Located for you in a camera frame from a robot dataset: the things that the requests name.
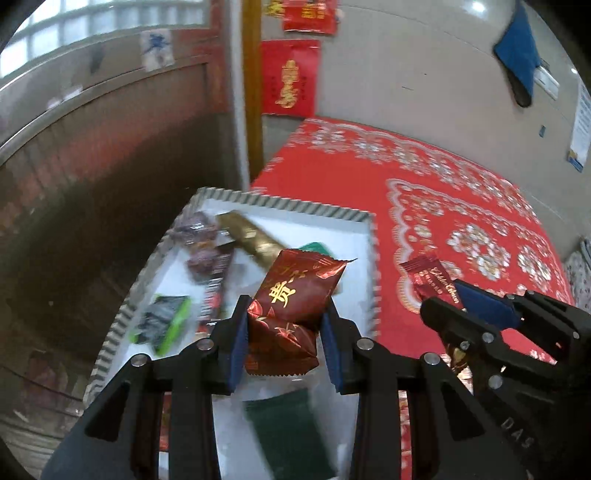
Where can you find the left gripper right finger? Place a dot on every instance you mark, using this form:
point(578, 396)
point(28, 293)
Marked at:
point(451, 435)

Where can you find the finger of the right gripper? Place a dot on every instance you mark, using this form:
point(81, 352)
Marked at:
point(519, 392)
point(562, 331)

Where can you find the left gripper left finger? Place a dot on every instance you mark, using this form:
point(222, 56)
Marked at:
point(117, 437)

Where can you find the green black snack packet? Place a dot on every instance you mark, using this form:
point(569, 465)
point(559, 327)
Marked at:
point(162, 323)

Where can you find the dark red small packet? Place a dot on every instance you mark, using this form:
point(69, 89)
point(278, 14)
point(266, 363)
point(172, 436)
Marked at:
point(430, 279)

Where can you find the dark green snack packet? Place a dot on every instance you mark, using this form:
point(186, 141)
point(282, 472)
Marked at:
point(288, 435)

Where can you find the bag of red dates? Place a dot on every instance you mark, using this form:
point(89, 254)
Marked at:
point(198, 235)

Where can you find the red gold snack packet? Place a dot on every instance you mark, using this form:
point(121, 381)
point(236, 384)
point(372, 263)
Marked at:
point(285, 315)

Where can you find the black long snack bar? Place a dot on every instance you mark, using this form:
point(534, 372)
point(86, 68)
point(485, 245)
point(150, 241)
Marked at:
point(211, 306)

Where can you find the green lidded plastic container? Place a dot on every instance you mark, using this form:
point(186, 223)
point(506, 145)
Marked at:
point(316, 250)

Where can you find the gold foil snack packet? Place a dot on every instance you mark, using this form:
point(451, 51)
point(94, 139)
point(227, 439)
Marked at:
point(263, 247)

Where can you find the pile of clothes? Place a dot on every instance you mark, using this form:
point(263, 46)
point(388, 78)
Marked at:
point(578, 273)

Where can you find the red floral tablecloth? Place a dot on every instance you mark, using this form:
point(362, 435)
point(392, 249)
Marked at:
point(377, 200)

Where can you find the eye chart poster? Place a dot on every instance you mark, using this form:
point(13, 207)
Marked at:
point(581, 132)

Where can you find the blue hanging cloth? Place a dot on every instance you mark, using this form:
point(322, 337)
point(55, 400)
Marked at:
point(517, 52)

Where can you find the blue flower sticker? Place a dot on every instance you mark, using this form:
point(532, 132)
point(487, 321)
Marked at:
point(156, 49)

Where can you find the glass block window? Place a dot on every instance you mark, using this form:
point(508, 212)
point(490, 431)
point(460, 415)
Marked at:
point(55, 25)

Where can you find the white wall switch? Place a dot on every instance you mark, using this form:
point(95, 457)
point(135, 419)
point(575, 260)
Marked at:
point(547, 82)

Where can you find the lower red wall banner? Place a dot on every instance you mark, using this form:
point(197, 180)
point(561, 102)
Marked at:
point(290, 76)

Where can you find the red wall banner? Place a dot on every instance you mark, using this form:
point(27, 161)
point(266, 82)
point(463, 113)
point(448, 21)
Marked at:
point(290, 76)
point(319, 17)

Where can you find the upper red wall banner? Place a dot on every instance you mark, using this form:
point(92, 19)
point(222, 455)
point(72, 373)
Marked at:
point(319, 17)

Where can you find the wooden door frame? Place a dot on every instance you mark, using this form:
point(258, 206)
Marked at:
point(253, 83)

